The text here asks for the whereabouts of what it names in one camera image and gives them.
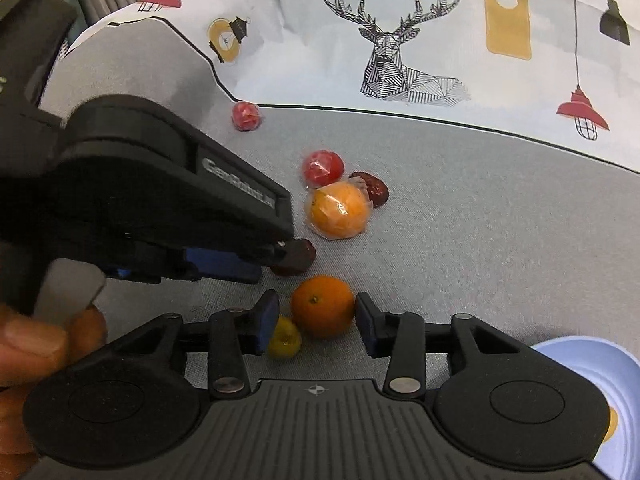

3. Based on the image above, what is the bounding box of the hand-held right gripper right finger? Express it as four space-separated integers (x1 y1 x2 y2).
355 292 532 396

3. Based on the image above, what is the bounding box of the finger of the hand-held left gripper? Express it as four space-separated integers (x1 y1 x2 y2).
260 237 308 274
182 246 263 285

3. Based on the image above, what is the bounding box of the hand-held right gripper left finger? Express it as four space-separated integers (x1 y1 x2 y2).
107 290 281 397

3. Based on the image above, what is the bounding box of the dark red jujube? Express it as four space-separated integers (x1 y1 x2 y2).
271 238 317 277

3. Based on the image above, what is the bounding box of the small yellow fruit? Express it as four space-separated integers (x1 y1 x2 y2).
267 316 302 359

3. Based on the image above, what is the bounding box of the bare orange mandarin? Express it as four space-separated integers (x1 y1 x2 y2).
291 275 356 339

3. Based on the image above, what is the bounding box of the plastic-wrapped orange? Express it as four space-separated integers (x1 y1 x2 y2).
304 182 373 241

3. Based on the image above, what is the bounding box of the red round fruit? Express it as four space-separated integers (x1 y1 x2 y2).
301 150 345 186

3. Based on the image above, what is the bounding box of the glossy red jujube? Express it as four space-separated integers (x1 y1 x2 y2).
348 171 389 207

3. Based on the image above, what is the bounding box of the light blue plate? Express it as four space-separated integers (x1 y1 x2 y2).
530 336 640 478

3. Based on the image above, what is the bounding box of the person's left hand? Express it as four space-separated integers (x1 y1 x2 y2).
0 304 108 480

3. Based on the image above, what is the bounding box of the small wrapped red fruit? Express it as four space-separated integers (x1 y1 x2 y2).
231 101 263 132

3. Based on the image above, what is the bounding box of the grey printed blanket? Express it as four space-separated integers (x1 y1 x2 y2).
37 0 640 480

